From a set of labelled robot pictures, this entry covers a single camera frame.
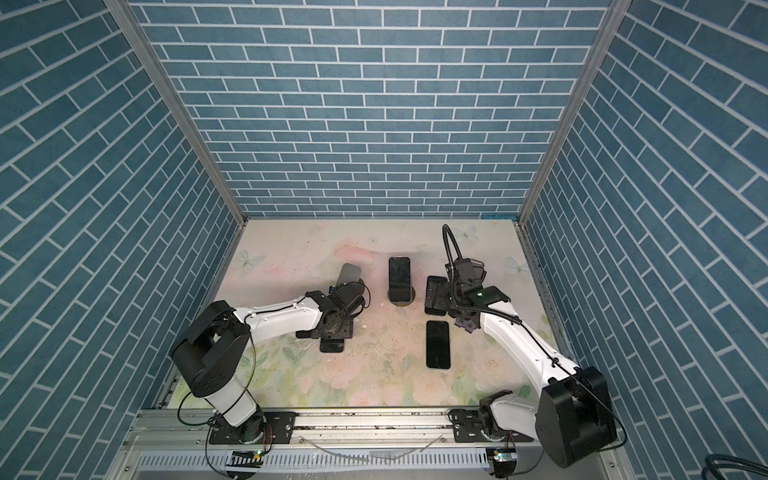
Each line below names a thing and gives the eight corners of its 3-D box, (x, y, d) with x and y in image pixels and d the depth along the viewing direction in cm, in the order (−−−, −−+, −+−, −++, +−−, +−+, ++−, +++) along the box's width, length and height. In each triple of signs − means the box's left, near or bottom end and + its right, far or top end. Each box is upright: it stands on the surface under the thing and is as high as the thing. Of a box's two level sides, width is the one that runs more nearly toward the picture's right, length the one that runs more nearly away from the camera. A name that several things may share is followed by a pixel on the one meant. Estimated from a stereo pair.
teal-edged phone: (388, 305, 98) (387, 282, 88) (389, 280, 105) (388, 256, 94) (409, 305, 99) (411, 282, 88) (408, 280, 105) (410, 256, 94)
